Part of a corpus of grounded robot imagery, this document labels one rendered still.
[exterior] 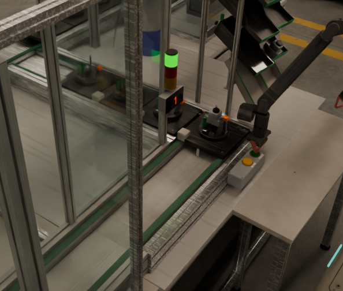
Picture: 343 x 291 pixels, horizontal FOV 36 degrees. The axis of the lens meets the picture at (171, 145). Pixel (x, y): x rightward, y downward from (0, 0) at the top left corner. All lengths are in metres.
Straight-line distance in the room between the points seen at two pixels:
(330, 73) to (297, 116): 2.25
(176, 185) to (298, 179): 0.55
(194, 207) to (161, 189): 0.20
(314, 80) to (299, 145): 2.29
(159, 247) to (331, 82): 3.23
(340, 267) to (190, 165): 1.02
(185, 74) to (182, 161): 0.83
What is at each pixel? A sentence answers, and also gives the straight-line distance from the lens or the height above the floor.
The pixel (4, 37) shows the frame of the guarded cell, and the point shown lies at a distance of 0.91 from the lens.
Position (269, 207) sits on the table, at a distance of 2.19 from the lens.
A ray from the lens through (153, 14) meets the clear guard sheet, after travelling 1.91.
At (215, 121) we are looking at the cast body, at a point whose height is 1.05.
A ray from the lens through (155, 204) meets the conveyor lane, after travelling 2.07.
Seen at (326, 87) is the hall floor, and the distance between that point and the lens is 4.73.
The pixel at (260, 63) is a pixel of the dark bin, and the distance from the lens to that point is 2.43.
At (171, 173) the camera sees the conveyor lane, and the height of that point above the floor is 0.92.
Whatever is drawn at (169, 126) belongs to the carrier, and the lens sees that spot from 2.37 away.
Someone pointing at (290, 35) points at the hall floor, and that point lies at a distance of 5.51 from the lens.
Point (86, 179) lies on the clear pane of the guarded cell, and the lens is 1.26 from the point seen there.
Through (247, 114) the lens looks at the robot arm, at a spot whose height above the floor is 1.17.
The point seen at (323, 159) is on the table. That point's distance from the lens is 2.49.
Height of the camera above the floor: 2.38
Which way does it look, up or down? 39 degrees down
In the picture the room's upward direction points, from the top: 2 degrees clockwise
